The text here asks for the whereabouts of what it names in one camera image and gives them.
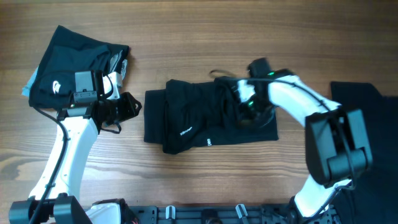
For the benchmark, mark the black polo shirt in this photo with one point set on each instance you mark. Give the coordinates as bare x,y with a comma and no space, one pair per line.
185,115

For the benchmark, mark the folded black shirt with logo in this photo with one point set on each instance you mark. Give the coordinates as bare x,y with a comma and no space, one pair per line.
69,52

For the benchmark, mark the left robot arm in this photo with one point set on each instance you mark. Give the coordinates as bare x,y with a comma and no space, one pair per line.
93,107

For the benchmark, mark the folded grey garment underneath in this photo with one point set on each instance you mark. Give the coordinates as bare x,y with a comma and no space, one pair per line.
27,87

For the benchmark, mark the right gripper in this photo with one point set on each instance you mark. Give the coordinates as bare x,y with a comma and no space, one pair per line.
249,112

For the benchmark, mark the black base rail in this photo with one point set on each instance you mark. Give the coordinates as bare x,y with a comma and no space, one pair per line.
211,214

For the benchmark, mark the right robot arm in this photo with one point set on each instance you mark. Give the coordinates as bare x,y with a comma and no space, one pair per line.
337,149

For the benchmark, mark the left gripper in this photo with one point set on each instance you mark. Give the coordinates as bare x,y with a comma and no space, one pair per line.
131,110

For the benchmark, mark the pile of black clothes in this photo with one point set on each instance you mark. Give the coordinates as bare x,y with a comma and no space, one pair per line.
374,200

